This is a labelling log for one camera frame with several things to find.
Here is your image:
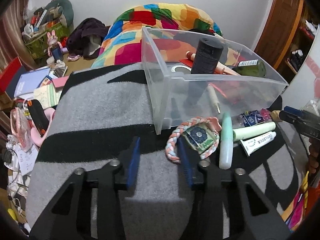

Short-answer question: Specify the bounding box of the small tan wooden block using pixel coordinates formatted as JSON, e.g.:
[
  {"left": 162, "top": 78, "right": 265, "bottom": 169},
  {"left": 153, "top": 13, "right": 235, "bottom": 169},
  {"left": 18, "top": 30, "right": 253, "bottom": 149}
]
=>
[{"left": 270, "top": 110, "right": 282, "bottom": 122}]

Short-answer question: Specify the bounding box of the pink hair clip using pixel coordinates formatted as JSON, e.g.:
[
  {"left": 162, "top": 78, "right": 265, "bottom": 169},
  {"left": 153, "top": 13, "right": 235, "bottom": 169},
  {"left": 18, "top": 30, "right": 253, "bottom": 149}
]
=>
[{"left": 259, "top": 108, "right": 272, "bottom": 121}]

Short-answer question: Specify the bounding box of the blue staples box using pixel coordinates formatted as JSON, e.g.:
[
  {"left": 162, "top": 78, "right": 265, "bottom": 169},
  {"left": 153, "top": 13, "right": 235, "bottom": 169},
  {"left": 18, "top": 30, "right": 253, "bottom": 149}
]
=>
[{"left": 240, "top": 110, "right": 265, "bottom": 127}]

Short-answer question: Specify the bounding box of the green round jar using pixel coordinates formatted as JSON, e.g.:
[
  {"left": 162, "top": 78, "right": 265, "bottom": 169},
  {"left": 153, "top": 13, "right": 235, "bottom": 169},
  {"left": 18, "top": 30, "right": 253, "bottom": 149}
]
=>
[{"left": 232, "top": 60, "right": 266, "bottom": 77}]

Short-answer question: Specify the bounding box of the white ointment tube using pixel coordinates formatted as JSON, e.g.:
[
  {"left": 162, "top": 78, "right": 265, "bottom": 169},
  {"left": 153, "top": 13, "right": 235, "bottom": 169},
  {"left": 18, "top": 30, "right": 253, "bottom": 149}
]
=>
[{"left": 240, "top": 131, "right": 277, "bottom": 157}]

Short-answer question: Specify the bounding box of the pale green miniso tube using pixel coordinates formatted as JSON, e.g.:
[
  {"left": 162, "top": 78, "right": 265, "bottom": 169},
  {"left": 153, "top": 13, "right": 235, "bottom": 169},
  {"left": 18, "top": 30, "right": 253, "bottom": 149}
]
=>
[{"left": 233, "top": 122, "right": 276, "bottom": 142}]

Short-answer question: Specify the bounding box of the mint green bottle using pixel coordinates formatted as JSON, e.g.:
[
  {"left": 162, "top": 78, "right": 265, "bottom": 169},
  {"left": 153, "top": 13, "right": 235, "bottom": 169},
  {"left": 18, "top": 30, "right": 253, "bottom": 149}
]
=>
[{"left": 219, "top": 112, "right": 233, "bottom": 170}]

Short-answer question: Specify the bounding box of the braided pink rope ring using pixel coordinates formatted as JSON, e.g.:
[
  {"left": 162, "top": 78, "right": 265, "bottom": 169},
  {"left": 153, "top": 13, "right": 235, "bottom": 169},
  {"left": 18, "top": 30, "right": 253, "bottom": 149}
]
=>
[{"left": 164, "top": 116, "right": 222, "bottom": 164}]

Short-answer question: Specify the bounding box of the red white lip stick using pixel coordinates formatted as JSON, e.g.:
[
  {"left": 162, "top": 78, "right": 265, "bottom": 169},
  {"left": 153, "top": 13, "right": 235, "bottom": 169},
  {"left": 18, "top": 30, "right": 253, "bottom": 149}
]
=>
[{"left": 185, "top": 51, "right": 240, "bottom": 76}]

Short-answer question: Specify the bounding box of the white floral pen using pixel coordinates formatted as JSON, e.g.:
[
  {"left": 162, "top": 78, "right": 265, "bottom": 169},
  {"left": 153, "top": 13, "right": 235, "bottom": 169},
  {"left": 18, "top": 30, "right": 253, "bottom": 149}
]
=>
[{"left": 207, "top": 85, "right": 221, "bottom": 114}]

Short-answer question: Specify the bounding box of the green patterned small box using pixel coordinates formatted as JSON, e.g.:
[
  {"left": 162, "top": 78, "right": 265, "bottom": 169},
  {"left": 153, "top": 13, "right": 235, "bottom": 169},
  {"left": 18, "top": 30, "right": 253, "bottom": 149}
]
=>
[{"left": 183, "top": 123, "right": 220, "bottom": 158}]

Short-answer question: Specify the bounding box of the purple black tube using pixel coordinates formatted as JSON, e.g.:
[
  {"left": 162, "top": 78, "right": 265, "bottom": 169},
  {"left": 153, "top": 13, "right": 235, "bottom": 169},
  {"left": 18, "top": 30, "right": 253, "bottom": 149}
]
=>
[{"left": 191, "top": 38, "right": 223, "bottom": 74}]

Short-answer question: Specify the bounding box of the red gold packet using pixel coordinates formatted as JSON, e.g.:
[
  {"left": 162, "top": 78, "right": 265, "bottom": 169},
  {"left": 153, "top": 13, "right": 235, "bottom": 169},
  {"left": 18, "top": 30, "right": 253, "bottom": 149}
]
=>
[{"left": 180, "top": 59, "right": 237, "bottom": 106}]

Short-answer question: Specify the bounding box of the person's right hand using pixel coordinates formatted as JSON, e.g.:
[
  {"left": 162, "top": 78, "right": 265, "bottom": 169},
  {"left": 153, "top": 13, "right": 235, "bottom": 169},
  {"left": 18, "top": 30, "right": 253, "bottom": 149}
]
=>
[{"left": 308, "top": 138, "right": 319, "bottom": 174}]

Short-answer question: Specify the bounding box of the grey black blanket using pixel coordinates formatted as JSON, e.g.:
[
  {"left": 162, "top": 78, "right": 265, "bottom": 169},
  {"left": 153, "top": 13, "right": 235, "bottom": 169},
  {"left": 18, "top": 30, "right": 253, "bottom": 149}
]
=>
[{"left": 26, "top": 63, "right": 307, "bottom": 239}]

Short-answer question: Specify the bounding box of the wooden shelf unit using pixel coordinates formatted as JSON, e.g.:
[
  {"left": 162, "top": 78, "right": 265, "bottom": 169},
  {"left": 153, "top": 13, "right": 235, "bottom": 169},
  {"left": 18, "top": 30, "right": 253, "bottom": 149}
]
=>
[{"left": 285, "top": 3, "right": 319, "bottom": 75}]

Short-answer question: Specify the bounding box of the black orange tool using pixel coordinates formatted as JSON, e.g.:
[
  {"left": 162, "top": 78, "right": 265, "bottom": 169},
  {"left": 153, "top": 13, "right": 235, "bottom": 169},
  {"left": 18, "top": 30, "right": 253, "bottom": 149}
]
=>
[{"left": 27, "top": 99, "right": 49, "bottom": 136}]

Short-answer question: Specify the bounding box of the pink hand model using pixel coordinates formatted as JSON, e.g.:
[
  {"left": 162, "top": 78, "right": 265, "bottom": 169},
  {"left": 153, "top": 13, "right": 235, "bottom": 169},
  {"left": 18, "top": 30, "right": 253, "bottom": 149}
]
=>
[{"left": 10, "top": 107, "right": 33, "bottom": 152}]

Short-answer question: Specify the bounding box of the clear plastic storage bin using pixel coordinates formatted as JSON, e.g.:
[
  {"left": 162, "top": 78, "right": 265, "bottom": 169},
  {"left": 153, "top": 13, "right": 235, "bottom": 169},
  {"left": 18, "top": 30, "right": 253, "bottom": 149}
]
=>
[{"left": 142, "top": 27, "right": 288, "bottom": 134}]

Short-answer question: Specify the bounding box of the wooden door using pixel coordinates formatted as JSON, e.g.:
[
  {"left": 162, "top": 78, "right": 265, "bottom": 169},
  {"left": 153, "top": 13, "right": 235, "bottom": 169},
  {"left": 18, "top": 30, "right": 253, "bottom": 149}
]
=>
[{"left": 254, "top": 0, "right": 304, "bottom": 69}]

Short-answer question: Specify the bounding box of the blue booklet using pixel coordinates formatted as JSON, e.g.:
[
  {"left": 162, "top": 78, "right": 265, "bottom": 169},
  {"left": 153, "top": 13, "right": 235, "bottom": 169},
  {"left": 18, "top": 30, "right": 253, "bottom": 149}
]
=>
[{"left": 14, "top": 67, "right": 51, "bottom": 98}]

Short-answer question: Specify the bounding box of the pink rabbit figurine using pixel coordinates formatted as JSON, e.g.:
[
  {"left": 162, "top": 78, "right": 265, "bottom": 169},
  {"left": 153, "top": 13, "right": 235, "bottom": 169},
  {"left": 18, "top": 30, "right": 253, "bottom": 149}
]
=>
[{"left": 47, "top": 30, "right": 63, "bottom": 62}]

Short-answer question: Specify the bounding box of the dark purple clothes pile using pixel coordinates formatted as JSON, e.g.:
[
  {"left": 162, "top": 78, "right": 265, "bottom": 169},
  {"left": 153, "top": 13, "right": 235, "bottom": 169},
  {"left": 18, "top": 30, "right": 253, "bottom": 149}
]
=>
[{"left": 66, "top": 18, "right": 110, "bottom": 60}]

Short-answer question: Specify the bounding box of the red box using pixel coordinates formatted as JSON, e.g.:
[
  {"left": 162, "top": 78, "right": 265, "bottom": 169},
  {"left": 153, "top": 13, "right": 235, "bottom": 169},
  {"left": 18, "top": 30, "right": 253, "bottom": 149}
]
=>
[{"left": 0, "top": 57, "right": 24, "bottom": 93}]

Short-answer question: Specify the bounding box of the colourful patchwork duvet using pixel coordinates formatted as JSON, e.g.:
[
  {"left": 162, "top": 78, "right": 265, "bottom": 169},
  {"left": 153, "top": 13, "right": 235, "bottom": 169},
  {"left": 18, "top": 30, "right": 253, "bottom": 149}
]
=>
[{"left": 91, "top": 2, "right": 223, "bottom": 69}]

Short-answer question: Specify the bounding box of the green storage basket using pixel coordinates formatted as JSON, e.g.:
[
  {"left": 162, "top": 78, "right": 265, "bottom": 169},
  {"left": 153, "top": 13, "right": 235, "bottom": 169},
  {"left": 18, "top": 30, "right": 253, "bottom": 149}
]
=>
[{"left": 25, "top": 22, "right": 70, "bottom": 60}]

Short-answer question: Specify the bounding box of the striped curtain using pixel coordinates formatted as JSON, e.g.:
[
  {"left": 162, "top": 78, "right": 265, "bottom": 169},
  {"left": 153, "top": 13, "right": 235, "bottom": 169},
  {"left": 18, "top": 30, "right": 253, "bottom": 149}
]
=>
[{"left": 1, "top": 0, "right": 37, "bottom": 69}]

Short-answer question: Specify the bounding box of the grey neck pillow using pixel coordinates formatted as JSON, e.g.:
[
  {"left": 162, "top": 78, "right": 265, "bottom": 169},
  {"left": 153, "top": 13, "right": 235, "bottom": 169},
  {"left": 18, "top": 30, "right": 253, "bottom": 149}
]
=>
[{"left": 44, "top": 0, "right": 74, "bottom": 27}]

